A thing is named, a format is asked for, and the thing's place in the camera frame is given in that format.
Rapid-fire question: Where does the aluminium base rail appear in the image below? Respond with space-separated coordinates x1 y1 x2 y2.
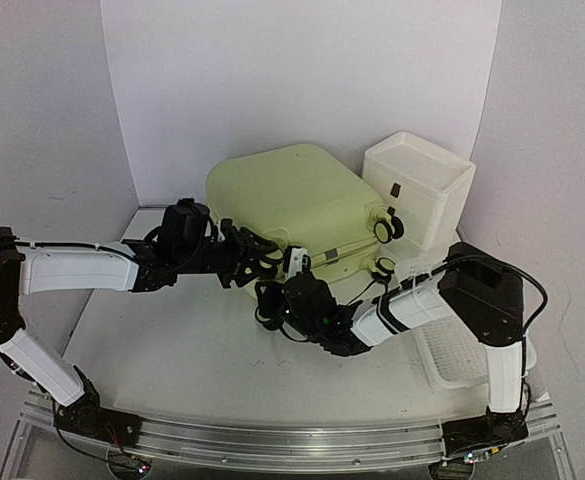
19 387 561 480

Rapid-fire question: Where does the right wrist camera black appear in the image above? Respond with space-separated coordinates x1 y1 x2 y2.
282 246 337 337

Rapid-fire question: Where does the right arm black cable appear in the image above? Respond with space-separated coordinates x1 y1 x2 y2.
436 254 549 416

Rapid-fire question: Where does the white perforated plastic basket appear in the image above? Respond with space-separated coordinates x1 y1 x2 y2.
396 257 538 391

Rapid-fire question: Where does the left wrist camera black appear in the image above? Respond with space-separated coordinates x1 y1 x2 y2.
157 198 210 253

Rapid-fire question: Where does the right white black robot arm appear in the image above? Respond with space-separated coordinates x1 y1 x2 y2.
255 242 531 463

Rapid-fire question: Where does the pale green hard-shell suitcase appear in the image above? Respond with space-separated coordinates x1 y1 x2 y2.
206 144 404 284

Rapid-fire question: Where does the left base black cable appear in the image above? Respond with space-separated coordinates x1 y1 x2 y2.
46 399 123 469

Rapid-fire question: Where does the white three-drawer storage cabinet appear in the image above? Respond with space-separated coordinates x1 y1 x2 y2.
362 132 476 252

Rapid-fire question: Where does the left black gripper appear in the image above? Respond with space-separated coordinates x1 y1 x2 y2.
176 224 279 288

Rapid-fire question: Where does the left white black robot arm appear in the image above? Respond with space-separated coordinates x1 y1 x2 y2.
0 215 283 447

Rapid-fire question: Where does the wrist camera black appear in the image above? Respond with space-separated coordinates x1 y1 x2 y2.
157 198 210 253
282 246 337 337

